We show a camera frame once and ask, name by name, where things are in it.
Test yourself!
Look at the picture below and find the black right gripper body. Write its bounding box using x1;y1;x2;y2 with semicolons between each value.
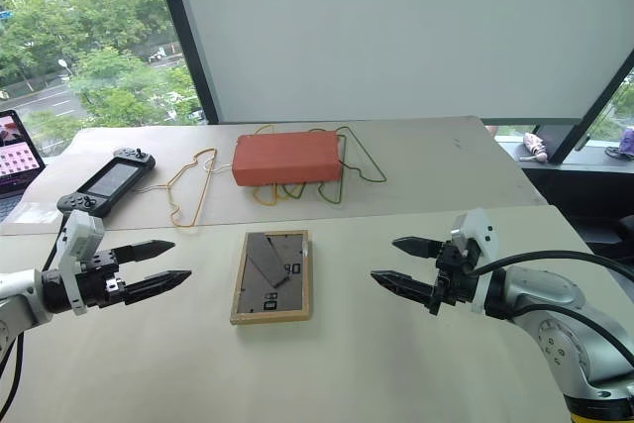
428;240;481;317

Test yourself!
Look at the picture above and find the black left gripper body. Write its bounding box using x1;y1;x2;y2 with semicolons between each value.
77;250;127;309

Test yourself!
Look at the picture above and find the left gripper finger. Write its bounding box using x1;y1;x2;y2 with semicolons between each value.
116;239;176;266
121;269;193;307

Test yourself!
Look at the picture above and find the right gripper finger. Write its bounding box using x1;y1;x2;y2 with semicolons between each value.
370;269;439;308
391;237;448;260

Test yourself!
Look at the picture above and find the laptop with pink screen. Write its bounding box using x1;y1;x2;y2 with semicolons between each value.
0;109;48;224

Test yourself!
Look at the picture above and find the black handheld game console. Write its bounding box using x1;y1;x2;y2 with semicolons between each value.
55;146;157;219

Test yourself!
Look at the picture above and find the clear plastic bag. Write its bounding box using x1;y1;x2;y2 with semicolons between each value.
8;201;64;227

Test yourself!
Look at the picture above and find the pink folded umbrella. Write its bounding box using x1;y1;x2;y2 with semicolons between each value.
516;131;551;164

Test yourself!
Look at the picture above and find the orange rectangular box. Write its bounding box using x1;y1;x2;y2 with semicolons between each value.
231;130;345;188

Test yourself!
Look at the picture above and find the grey window sill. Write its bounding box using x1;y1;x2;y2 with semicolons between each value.
494;138;634;167

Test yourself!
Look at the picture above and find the purple folded umbrella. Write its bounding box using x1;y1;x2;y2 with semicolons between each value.
604;126;634;162

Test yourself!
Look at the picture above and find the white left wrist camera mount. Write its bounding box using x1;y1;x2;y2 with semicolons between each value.
54;209;106;317

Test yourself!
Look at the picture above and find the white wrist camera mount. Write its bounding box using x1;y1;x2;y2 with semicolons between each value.
54;209;106;317
449;207;497;316

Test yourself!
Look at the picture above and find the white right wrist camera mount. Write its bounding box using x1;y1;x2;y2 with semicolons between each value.
449;207;497;316

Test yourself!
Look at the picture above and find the white wire hanger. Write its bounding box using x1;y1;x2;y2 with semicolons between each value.
131;159;235;196

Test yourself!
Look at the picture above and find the orange wire hanger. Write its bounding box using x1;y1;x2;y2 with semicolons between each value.
165;147;220;230

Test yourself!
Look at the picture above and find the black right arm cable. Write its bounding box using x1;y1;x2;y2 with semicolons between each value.
465;249;634;380

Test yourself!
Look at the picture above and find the wooden picture frame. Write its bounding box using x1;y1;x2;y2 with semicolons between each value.
228;229;315;327

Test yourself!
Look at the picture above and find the green wire hanger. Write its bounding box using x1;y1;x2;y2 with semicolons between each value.
280;125;388;206

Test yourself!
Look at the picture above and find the yellow wire hanger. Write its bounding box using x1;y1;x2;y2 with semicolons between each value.
251;124;349;208

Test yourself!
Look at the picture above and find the large white backdrop board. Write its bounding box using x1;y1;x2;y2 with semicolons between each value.
148;0;634;166

